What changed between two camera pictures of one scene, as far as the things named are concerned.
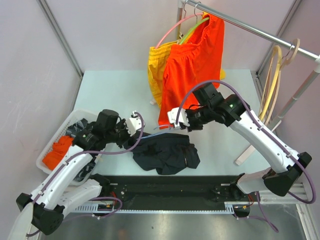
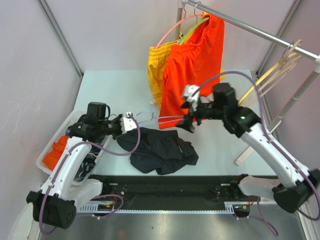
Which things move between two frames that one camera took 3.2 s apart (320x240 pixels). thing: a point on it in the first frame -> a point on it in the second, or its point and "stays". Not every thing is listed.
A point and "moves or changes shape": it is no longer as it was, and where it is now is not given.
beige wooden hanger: x=284 y=62 -> x=292 y=58
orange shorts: x=188 y=66 stays
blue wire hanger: x=154 y=134 -> x=153 y=117
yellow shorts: x=157 y=59 stays
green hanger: x=196 y=25 stays
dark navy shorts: x=166 y=153 moves or changes shape
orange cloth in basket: x=52 y=159 stays
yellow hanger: x=273 y=83 -> x=280 y=61
